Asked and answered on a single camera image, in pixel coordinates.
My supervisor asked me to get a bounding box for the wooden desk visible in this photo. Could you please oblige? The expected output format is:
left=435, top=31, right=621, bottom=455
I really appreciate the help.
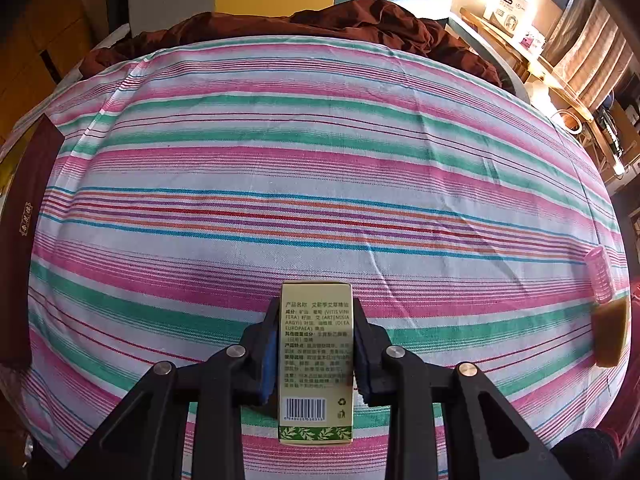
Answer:
left=460, top=7, right=631, bottom=176

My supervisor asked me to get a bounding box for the dark red cloth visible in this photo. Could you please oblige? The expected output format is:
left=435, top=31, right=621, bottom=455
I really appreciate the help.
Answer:
left=80, top=0, right=503, bottom=88

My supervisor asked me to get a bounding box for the person's dark clothing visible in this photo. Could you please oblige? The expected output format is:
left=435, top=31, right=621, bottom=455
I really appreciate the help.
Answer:
left=550, top=427, right=626, bottom=480

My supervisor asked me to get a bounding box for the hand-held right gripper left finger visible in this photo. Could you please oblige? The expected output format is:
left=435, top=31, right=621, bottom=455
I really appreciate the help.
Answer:
left=65, top=296, right=281, bottom=480

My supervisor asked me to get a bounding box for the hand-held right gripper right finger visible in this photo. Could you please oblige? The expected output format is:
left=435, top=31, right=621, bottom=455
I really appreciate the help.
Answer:
left=352, top=297, right=571, bottom=480

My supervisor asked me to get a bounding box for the green gold small carton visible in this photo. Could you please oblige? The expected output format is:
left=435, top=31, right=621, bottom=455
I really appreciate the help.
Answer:
left=277, top=281, right=355, bottom=445

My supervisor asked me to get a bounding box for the brown sponge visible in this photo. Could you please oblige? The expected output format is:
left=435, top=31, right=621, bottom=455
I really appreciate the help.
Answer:
left=591, top=297, right=630, bottom=368

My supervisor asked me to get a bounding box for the striped cloth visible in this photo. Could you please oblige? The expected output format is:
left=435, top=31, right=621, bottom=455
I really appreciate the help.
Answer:
left=0, top=35, right=631, bottom=480

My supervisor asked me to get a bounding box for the white printed box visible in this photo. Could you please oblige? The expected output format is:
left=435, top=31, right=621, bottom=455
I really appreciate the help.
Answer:
left=482, top=0, right=535, bottom=36

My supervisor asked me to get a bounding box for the pink ridged plastic item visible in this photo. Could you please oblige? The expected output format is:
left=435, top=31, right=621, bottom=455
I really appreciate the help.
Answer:
left=584, top=246, right=617, bottom=303

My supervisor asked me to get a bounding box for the maroon tin lid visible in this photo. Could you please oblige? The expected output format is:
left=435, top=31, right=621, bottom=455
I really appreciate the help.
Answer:
left=0, top=114, right=63, bottom=373

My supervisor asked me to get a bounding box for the patterned beige curtain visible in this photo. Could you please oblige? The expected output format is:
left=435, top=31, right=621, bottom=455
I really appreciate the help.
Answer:
left=542, top=0, right=636, bottom=111

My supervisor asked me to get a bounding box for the pink white container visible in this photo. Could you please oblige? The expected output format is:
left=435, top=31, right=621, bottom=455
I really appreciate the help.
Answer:
left=520, top=30, right=546, bottom=56

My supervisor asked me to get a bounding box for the wooden wardrobe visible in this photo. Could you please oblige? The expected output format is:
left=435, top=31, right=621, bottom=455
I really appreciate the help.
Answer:
left=0, top=0, right=126, bottom=146

